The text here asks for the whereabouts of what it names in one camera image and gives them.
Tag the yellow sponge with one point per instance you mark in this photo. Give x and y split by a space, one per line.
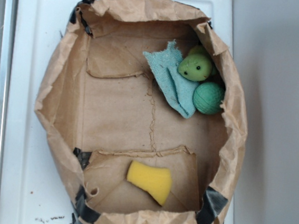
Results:
154 180

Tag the light blue cloth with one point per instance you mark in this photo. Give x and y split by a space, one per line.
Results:
177 90

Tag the brown paper bag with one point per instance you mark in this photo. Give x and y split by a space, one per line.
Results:
102 108

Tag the green rubber ball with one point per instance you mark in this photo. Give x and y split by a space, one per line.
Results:
208 98

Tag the green frog toy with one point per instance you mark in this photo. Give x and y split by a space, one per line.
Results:
197 65

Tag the white plastic tray lid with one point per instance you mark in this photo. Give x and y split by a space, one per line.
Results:
31 190

